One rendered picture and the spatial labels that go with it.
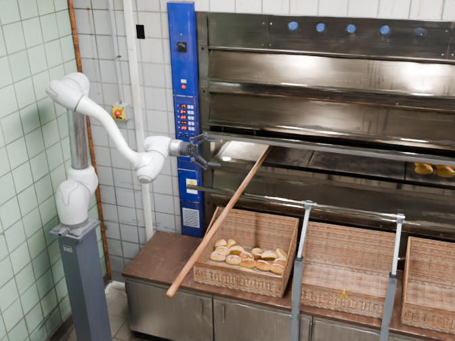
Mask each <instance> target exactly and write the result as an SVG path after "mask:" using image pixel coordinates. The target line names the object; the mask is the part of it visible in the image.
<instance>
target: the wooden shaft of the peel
mask: <svg viewBox="0 0 455 341"><path fill-rule="evenodd" d="M272 148H273V145H268V147H267V148H266V149H265V151H264V152H263V154H262V155H261V157H260V158H259V159H258V161H257V163H256V164H255V165H254V167H253V168H252V170H251V171H250V173H249V174H248V176H247V177H246V179H245V180H244V181H243V183H242V185H241V186H240V187H239V188H238V190H237V192H236V193H235V194H234V196H233V197H232V199H231V200H230V202H229V203H228V204H227V206H226V207H225V209H224V210H223V212H222V213H221V214H220V216H219V218H218V219H217V220H216V222H215V223H214V225H213V226H212V227H211V229H210V231H209V232H208V233H207V235H206V236H205V238H204V239H203V240H202V242H201V243H200V245H199V247H198V248H197V249H196V251H195V252H194V253H193V255H192V257H191V258H190V260H189V261H188V262H187V264H186V265H185V267H184V268H183V269H182V271H181V273H180V274H179V275H178V277H177V278H176V280H175V281H174V282H173V284H172V286H171V287H170V288H169V290H168V291H167V293H166V296H167V298H172V297H173V295H174V294H175V293H176V291H177V289H178V288H179V286H180V285H181V283H182V282H183V280H184V279H185V278H186V276H187V274H188V273H189V272H190V270H191V268H192V267H193V266H194V264H195V262H196V261H197V260H198V258H199V256H200V255H201V254H202V252H203V250H204V249H205V248H206V246H207V244H208V243H209V242H210V240H211V238H212V237H213V236H214V234H215V232H216V231H217V230H218V228H219V226H220V225H221V224H222V222H223V220H224V219H225V218H226V216H227V215H228V213H229V211H230V210H231V209H232V207H233V205H234V204H235V203H236V201H237V199H238V198H239V197H240V195H241V193H242V192H243V191H244V189H245V187H246V186H247V185H248V183H249V181H250V180H251V179H252V177H253V176H254V174H255V173H256V172H257V170H258V168H259V167H260V166H261V164H262V162H263V161H264V160H265V158H266V156H267V155H268V154H269V152H270V150H271V149H272Z"/></svg>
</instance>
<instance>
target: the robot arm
mask: <svg viewBox="0 0 455 341"><path fill-rule="evenodd" d="M45 92H46V94H47V95H48V96H49V97H50V98H51V99H52V100H53V101H55V102H56V103H57V104H60V105H61V106H63V107H65V108H66V111H67V120H68V134H69V143H70V158H71V166H70V167H69V169H68V174H67V181H65V182H63V183H61V184H60V185H59V186H58V189H57V191H56V206H57V210H58V215H59V218H60V224H59V225H58V226H56V227H54V228H53V231H54V232H59V233H58V235H59V236H60V237H63V236H65V235H67V234H68V235H73V236H75V237H80V236H81V235H82V233H84V232H85V231H86V230H88V228H90V227H91V226H92V225H94V224H96V223H97V220H96V219H89V218H88V215H87V209H88V205H89V201H90V199H91V198H92V196H93V195H94V193H95V191H96V189H97V187H98V177H97V175H96V173H95V170H94V167H92V165H90V163H89V152H88V142H87V123H86V115H87V116H90V117H92V118H95V119H96V120H98V121H99V122H100V123H101V124H102V125H103V126H104V128H105V130H106V131H107V133H108V134H109V136H110V138H111V140H112V141H113V143H114V144H115V146H116V148H117V150H118V151H119V152H120V153H121V155H122V156H123V157H124V158H125V159H126V160H128V161H129V162H130V163H132V165H133V167H134V169H135V170H136V171H137V173H136V175H137V179H138V180H139V181H140V182H142V183H145V184H148V183H151V182H153V181H154V180H155V179H156V178H157V176H158V175H159V174H160V172H161V170H162V168H163V165H164V162H165V160H166V159H167V158H168V157H169V156H178V157H180V156H189V157H191V160H190V162H191V163H194V164H196V165H198V166H199V167H201V168H203V169H205V170H206V169H208V167H211V168H213V167H214V166H216V167H220V166H221V164H220V163H214V162H209V163H208V162H207V161H206V160H204V159H203V158H202V157H201V156H200V154H199V147H198V145H200V144H201V143H202V142H203V141H205V140H206V141H209V142H215V143H219V142H220V141H221V140H220V139H214V137H208V136H207V133H203V134H201V135H198V136H195V137H190V138H189V140H190V143H189V142H185V141H182V140H178V139H171V138H169V137H163V136H151V137H147V138H146V139H145V140H144V144H143V148H144V150H145V151H146V152H142V153H137V152H134V151H133V150H131V149H130V148H129V146H128V145H127V144H126V142H125V140H124V138H123V136H122V135H121V132H120V131H119V129H118V127H117V125H116V124H115V122H114V121H113V119H112V117H111V116H110V115H109V113H107V111H105V110H104V109H103V108H101V107H100V106H99V105H97V104H96V103H95V102H93V101H92V100H90V99H89V98H88V96H89V80H88V78H87V77H86V76H85V75H84V74H82V73H80V72H71V73H69V74H67V75H66V76H64V77H63V78H62V79H61V80H60V81H59V80H52V81H49V83H48V85H47V87H46V90H45ZM201 137H204V138H203V139H202V140H200V141H199V142H198V143H197V144H195V143H194V142H193V141H194V140H196V139H200V138H201ZM194 157H195V158H196V159H198V160H199V161H197V160H195V158H194Z"/></svg>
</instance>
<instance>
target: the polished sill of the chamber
mask: <svg viewBox="0 0 455 341"><path fill-rule="evenodd" d="M211 162H214V163H220V164H221V165H222V166H226V167H232V168H242V169H248V170H252V168H253V167H254V165H255V164H256V163H257V161H253V160H243V159H237V158H226V157H221V156H214V157H213V158H212V159H211ZM258 171H263V172H269V173H279V174H284V175H294V176H300V177H310V178H315V179H325V180H331V181H340V182H346V183H356V184H362V185H371V186H377V187H387V188H393V189H402V190H408V191H418V192H424V193H429V194H439V195H445V196H454V197H455V186H453V185H442V184H436V183H426V182H420V181H410V180H404V179H394V178H388V177H378V176H372V175H362V174H356V173H346V172H340V171H334V170H324V169H318V168H307V167H302V166H291V165H285V164H275V163H269V162H262V164H261V166H260V167H259V168H258Z"/></svg>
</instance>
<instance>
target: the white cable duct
mask: <svg viewBox="0 0 455 341"><path fill-rule="evenodd" d="M123 8H124V15H125V28H126V35H127V49H128V56H129V69H130V76H131V89H132V96H133V109H134V117H135V130H136V137H137V150H138V153H142V152H146V151H145V150H144V148H143V144H144V129H143V121H142V107H141V99H140V92H139V77H138V70H137V56H136V48H135V34H134V26H133V12H132V4H131V0H123ZM141 185H142V198H143V205H144V218H145V225H146V238H147V242H148V241H149V239H150V238H151V237H152V236H153V230H152V216H151V208H150V194H149V187H148V184H145V183H142V182H141Z"/></svg>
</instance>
